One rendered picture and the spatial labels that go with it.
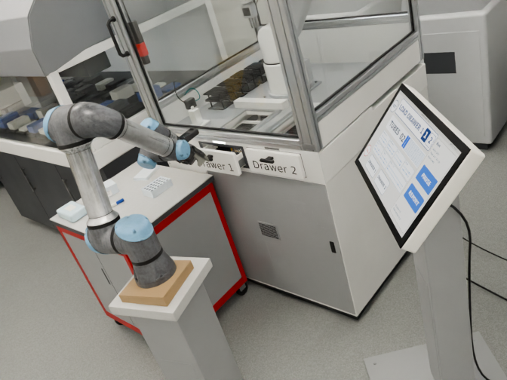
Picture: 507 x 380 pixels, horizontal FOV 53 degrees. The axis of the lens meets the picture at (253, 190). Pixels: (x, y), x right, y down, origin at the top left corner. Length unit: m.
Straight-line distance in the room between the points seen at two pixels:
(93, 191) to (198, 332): 0.63
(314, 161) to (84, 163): 0.86
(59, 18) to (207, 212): 1.20
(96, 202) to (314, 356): 1.24
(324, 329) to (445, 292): 0.91
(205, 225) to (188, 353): 0.77
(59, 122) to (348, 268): 1.34
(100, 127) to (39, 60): 1.10
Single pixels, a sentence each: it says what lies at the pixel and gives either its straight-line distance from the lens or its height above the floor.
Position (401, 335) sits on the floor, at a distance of 2.49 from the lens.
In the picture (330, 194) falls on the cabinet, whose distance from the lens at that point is 2.10.
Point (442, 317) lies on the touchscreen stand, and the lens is 1.87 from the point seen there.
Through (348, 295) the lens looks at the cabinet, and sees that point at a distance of 2.42.
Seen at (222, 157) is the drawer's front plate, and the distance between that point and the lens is 2.26.
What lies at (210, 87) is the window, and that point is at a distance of 2.24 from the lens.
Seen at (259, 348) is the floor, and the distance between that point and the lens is 2.58.
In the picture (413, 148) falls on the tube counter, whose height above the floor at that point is 1.12.
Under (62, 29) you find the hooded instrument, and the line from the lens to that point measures 2.82.
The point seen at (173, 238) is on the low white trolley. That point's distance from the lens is 2.40.
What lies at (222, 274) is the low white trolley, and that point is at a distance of 2.68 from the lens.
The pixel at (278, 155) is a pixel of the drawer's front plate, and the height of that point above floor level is 0.92.
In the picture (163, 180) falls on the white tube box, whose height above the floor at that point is 0.80.
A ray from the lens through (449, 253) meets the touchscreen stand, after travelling 1.70.
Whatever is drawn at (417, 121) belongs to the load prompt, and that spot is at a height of 1.16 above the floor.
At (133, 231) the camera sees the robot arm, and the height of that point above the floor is 1.01.
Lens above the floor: 1.84
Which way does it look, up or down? 29 degrees down
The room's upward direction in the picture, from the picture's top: 18 degrees counter-clockwise
